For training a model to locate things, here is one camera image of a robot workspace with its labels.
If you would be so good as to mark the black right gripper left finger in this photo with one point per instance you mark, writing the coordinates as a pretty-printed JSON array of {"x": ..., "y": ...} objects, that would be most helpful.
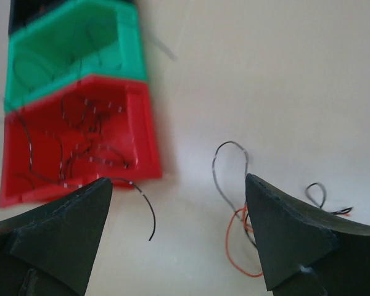
[{"x": 51, "y": 249}]

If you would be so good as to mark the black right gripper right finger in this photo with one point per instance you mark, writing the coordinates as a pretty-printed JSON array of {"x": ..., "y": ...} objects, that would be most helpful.
[{"x": 304, "y": 250}]

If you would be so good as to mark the red plastic bin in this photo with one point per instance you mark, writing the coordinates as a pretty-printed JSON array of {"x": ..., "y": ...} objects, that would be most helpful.
[{"x": 96, "y": 127}]

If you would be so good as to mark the green plastic bin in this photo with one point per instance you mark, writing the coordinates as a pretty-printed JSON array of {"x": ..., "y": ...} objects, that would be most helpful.
[{"x": 89, "y": 37}]

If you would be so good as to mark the black plastic bin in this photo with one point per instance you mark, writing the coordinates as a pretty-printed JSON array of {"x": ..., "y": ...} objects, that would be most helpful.
[{"x": 23, "y": 13}]

